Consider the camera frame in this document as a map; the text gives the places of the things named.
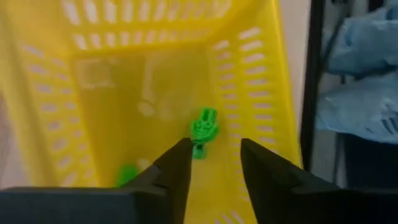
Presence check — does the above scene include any green skeleton toy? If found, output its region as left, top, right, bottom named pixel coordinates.
left=189, top=107, right=220, bottom=161

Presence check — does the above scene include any yellow plastic basket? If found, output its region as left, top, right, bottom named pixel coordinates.
left=0, top=0, right=303, bottom=224

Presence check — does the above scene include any green plant toy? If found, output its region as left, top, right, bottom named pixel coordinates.
left=116, top=164, right=141, bottom=188

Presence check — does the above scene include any light blue cloth cover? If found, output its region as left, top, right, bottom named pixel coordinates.
left=315, top=0, right=398, bottom=146

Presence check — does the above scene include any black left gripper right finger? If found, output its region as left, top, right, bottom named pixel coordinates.
left=240, top=138, right=398, bottom=224

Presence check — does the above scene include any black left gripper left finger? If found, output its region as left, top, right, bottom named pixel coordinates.
left=0, top=137, right=194, bottom=224

